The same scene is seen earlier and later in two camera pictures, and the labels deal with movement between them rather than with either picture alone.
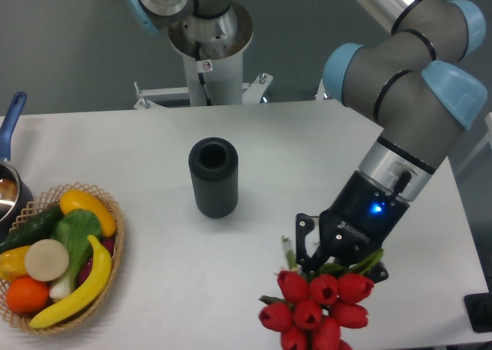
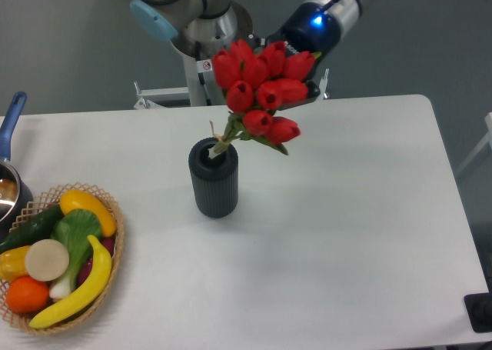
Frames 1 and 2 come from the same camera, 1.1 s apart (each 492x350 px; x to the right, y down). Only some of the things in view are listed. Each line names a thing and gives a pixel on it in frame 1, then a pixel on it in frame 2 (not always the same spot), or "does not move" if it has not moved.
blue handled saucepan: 16,195 does not move
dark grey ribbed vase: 214,167 does not move
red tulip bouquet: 313,305 to 258,85
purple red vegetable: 108,243 does not move
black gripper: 356,228 to 310,28
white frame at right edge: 488,119 does not move
